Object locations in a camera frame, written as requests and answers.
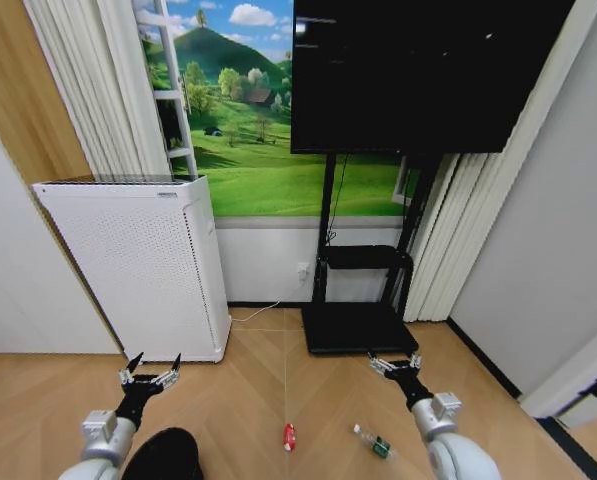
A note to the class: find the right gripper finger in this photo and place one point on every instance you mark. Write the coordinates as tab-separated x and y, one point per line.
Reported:
415	361
378	366

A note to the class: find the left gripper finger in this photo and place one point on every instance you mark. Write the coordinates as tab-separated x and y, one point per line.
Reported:
129	372
170	378

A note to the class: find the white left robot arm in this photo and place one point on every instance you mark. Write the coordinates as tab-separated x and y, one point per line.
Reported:
100	450

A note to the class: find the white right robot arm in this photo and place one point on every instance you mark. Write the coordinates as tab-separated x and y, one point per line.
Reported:
453	440

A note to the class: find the black television stand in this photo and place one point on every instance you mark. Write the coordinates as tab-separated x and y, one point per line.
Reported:
358	325

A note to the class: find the clear bottle with green label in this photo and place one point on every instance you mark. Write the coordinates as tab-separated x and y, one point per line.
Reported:
375	442

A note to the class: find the white air purifier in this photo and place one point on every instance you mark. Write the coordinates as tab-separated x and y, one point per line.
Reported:
138	270

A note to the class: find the red crushed can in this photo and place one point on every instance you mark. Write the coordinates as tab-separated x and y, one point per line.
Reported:
290	436

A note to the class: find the cream pleated curtain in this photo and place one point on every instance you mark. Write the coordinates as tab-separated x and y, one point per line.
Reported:
443	250
108	90

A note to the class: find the white door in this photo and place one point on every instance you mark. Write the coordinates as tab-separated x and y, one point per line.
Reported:
578	365

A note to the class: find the black door hardware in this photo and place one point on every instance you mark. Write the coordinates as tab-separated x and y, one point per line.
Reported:
594	389

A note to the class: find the green landscape poster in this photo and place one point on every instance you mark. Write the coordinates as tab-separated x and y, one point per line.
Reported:
248	150

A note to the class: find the black television screen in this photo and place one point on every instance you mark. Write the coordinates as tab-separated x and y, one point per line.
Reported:
418	75

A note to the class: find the white wall socket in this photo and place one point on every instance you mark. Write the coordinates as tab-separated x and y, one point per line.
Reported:
303	270

